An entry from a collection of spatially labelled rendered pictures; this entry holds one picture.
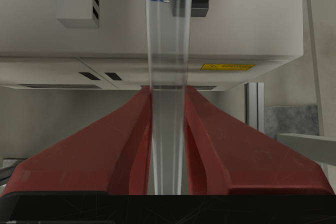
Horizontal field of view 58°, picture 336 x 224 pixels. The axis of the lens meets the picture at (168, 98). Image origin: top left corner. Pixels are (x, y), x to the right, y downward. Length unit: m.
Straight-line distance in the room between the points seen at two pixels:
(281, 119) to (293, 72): 0.18
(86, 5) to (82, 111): 0.70
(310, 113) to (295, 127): 0.07
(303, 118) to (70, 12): 0.91
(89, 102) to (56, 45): 0.63
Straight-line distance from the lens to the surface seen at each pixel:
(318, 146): 0.87
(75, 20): 0.45
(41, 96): 1.15
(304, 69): 1.20
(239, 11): 0.49
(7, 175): 1.11
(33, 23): 0.51
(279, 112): 1.14
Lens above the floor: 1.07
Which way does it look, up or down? 86 degrees down
